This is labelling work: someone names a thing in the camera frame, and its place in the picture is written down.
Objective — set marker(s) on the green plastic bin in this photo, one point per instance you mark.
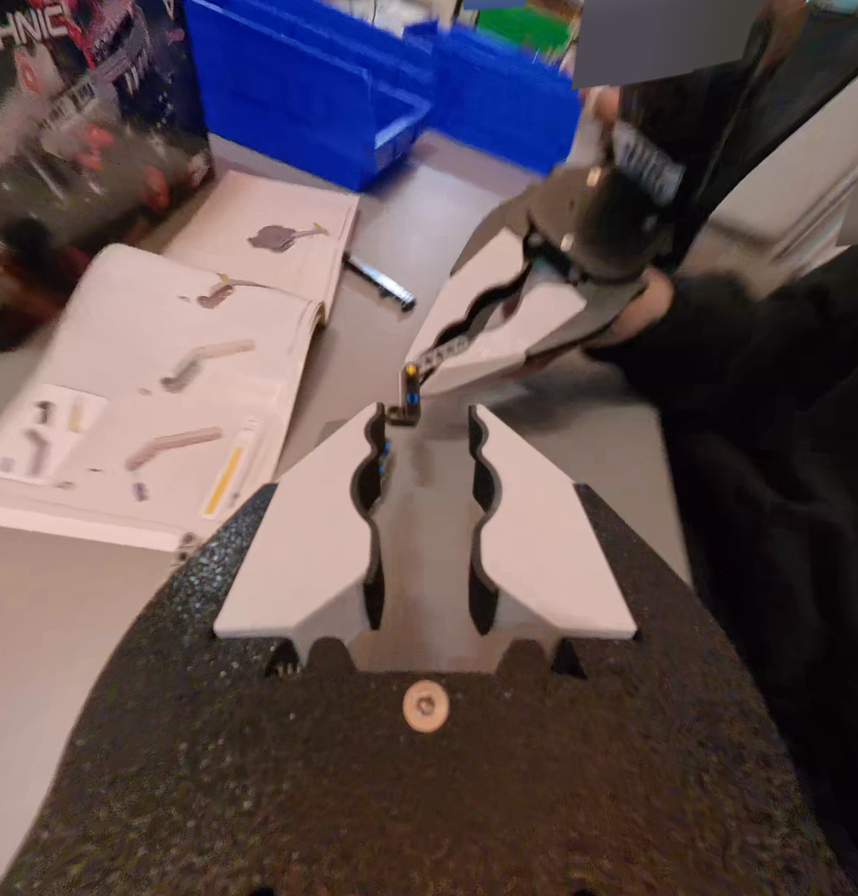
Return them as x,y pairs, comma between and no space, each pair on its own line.
520,24

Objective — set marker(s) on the light grey toy beam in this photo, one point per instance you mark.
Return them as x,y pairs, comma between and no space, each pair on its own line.
186,544

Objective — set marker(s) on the person's right hand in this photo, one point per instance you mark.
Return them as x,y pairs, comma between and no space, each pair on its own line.
642,315

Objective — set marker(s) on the black office chair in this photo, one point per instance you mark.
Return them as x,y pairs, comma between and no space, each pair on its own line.
737,105

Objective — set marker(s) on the black toy beam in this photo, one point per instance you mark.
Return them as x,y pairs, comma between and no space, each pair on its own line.
380,280

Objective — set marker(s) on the open instruction booklet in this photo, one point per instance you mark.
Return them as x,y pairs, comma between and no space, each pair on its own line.
156,336

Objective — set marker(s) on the dark toy set box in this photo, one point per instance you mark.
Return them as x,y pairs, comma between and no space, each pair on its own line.
86,105

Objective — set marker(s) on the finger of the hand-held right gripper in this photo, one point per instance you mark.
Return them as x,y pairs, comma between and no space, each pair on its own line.
520,322
471,283

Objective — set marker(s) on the grey desk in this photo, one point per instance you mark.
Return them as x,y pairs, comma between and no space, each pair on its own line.
415,203

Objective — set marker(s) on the person's black printed hoodie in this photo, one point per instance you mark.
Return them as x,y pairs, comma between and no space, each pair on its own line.
786,525

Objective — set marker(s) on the person's right forearm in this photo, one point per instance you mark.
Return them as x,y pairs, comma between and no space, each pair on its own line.
716,329

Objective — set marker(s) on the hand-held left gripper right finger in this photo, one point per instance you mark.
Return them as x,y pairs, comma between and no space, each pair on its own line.
548,560

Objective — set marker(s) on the grey toy beam assembly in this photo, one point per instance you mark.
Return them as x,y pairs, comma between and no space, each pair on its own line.
411,392

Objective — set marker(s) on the another person's forearm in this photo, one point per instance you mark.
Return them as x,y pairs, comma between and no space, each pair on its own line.
597,105

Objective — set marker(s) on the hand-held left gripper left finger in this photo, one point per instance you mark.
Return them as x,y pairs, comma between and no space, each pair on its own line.
303,553

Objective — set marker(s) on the blue plastic bin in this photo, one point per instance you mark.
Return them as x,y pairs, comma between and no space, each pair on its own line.
506,105
282,91

